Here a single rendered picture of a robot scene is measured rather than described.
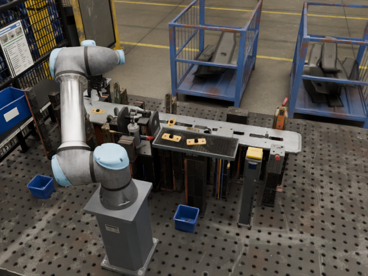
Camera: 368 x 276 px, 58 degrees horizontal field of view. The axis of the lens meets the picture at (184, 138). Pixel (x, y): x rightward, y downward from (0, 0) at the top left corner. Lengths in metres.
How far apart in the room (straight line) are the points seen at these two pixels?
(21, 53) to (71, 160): 1.25
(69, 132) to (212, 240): 0.86
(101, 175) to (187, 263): 0.64
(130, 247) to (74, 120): 0.56
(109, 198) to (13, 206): 0.88
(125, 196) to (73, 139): 0.28
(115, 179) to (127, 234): 0.26
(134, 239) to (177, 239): 0.34
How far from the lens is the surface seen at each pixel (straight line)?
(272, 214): 1.84
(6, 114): 2.02
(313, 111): 3.69
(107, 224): 1.38
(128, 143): 1.65
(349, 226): 1.91
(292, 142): 1.82
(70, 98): 1.31
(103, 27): 5.14
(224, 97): 3.75
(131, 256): 1.50
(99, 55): 1.35
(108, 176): 1.21
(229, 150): 1.45
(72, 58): 1.36
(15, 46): 2.32
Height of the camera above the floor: 2.08
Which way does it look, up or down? 37 degrees down
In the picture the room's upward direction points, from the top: 1 degrees counter-clockwise
